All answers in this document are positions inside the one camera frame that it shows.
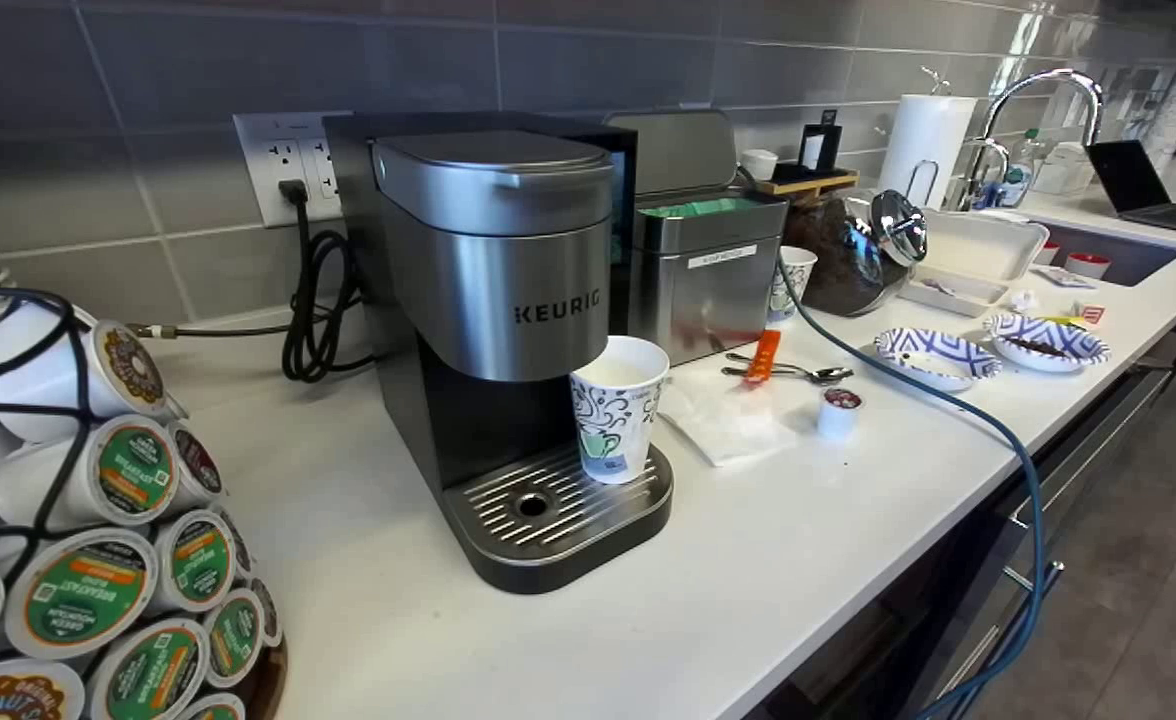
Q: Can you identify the black wire capsule carousel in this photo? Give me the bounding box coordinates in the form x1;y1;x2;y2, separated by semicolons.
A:
0;288;286;720

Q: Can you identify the orange handled tool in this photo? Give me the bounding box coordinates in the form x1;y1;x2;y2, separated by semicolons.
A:
725;327;846;387

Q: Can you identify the patterned paper cup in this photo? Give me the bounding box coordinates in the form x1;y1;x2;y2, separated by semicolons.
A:
572;334;670;485

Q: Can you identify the chrome kettle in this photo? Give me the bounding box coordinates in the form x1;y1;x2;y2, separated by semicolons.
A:
785;187;928;314

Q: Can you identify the silver metal box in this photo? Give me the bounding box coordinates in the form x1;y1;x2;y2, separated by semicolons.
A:
610;106;787;364

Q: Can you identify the small white paper cup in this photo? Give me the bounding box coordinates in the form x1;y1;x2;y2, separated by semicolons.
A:
766;245;816;318

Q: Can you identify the white wall outlet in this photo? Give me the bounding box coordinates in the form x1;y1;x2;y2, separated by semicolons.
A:
232;113;341;222

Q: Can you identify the blue patterned paper plate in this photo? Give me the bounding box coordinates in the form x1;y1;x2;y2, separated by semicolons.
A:
873;327;994;393
991;314;1104;377

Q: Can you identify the white rectangular tray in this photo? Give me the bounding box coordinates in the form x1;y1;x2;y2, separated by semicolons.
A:
901;210;1048;314

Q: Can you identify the black laptop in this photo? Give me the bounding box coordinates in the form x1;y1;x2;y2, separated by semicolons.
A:
1089;141;1176;229

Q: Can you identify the black power cord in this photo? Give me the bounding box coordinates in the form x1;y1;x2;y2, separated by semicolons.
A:
129;174;381;387

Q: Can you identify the left blue patterned paper plate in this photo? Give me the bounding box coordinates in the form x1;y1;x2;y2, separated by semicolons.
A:
873;327;994;393

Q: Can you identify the white coffee capsule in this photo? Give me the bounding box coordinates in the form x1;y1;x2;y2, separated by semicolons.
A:
816;387;864;439

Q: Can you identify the blue cable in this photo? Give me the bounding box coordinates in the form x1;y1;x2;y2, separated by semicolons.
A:
770;253;1069;720

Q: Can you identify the white paper napkin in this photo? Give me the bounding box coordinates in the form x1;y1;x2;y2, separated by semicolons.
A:
660;379;795;467

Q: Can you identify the paper towel roll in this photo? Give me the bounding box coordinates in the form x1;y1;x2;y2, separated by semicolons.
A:
878;91;977;206

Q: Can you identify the chrome sink faucet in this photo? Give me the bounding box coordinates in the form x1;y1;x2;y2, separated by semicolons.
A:
960;65;1107;217

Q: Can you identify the brown lid coffee capsule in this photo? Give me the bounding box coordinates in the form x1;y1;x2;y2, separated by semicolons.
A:
13;314;172;425
0;659;83;720

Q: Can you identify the green lid coffee capsule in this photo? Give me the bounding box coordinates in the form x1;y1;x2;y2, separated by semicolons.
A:
87;617;206;720
156;507;237;611
2;528;161;659
0;414;181;528
202;586;265;689

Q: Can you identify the silver Keurig coffee maker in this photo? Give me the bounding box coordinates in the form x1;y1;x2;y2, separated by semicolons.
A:
329;113;670;594

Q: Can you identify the right blue patterned paper plate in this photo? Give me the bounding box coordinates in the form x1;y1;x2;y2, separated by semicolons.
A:
991;314;1104;377

